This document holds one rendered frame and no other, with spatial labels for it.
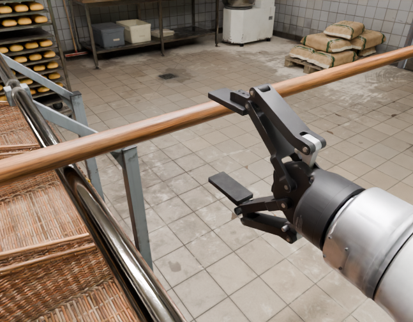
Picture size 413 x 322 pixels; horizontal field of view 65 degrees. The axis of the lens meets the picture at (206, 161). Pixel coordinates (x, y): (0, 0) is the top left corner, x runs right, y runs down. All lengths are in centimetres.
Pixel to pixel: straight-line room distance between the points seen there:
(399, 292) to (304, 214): 10
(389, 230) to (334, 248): 5
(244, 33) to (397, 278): 567
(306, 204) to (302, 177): 3
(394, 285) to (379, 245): 3
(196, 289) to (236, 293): 20
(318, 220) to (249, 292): 142
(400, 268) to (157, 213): 190
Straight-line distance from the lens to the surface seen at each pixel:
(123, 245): 33
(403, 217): 31
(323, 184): 33
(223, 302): 169
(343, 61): 468
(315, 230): 33
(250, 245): 193
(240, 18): 580
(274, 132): 37
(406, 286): 30
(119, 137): 46
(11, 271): 91
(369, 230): 30
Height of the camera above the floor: 142
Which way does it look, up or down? 33 degrees down
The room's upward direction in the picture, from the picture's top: straight up
